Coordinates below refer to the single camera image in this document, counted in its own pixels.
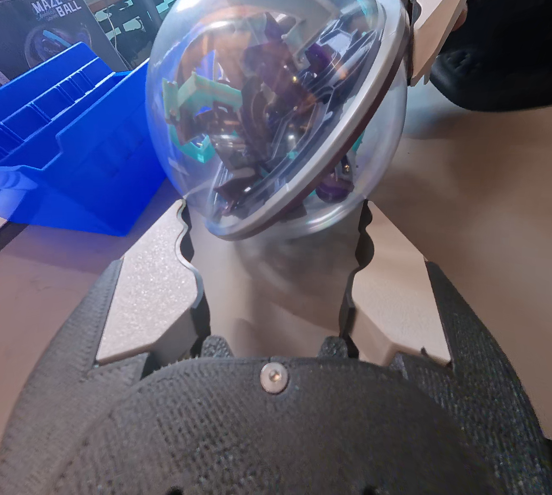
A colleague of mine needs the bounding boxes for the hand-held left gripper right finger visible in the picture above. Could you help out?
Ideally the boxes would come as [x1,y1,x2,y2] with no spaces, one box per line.
[339,200,452,366]

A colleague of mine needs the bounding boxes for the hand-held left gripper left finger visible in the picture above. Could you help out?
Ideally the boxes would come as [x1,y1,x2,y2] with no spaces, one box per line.
[95,200,206,365]

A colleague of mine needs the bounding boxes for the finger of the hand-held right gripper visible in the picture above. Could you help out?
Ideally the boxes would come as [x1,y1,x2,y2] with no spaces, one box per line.
[407,0,473,88]

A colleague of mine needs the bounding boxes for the clear maze ball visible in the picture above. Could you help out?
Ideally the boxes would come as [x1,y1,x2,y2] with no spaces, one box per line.
[145,0,409,241]

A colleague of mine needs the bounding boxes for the person's right forearm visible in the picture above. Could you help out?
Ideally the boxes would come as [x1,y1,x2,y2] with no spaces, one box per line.
[430,0,552,112]

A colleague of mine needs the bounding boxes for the maze ball box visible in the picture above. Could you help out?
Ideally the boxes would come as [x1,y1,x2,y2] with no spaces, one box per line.
[0,0,130,75]

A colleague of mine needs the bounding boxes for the blue plastic tray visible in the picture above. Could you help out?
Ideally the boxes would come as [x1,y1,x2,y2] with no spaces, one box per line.
[0,41,169,237]

